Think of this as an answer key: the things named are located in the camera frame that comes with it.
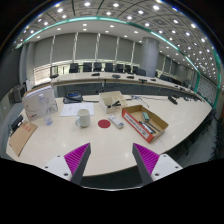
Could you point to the long curved conference desk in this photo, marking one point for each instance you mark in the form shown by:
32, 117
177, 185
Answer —
86, 87

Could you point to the black bag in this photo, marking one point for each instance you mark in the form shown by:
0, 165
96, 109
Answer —
72, 98

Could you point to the teal tool in cardboard box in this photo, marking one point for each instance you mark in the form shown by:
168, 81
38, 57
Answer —
145, 116

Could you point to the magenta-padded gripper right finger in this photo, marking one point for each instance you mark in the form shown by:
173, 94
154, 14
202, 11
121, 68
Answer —
148, 159

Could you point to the black tool in white box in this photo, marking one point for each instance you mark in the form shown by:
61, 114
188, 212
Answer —
115, 104

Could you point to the black tabletop device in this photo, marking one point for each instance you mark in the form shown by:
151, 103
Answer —
172, 99

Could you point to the black pen-shaped tool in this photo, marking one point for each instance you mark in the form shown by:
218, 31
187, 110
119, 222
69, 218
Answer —
146, 127

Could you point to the row of black office chairs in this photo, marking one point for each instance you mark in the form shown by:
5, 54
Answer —
97, 67

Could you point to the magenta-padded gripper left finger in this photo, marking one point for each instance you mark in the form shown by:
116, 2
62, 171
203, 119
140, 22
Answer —
76, 159

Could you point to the round grey column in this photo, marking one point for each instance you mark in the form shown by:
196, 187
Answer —
149, 56

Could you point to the clear plastic water bottle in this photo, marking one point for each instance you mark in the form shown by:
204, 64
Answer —
45, 111

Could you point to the group of ceiling lights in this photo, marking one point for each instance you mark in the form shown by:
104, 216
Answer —
115, 5

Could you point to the group of black desk microphones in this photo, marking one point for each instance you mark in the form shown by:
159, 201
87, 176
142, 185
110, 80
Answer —
116, 76

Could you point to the open red-sided cardboard box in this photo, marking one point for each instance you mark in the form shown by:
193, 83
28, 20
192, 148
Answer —
133, 124

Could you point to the flat round red coaster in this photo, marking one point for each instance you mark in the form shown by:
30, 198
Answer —
104, 123

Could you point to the small open white box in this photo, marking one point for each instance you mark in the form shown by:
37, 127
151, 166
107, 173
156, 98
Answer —
106, 96

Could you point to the white paper sheets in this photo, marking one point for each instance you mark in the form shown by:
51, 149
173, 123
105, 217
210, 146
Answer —
75, 109

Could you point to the large white cardboard box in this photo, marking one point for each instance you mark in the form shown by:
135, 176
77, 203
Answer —
31, 103

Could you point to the white ceramic mug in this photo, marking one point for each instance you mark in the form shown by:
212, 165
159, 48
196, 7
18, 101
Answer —
83, 118

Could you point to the white remote control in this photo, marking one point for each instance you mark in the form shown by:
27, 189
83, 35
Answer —
116, 121

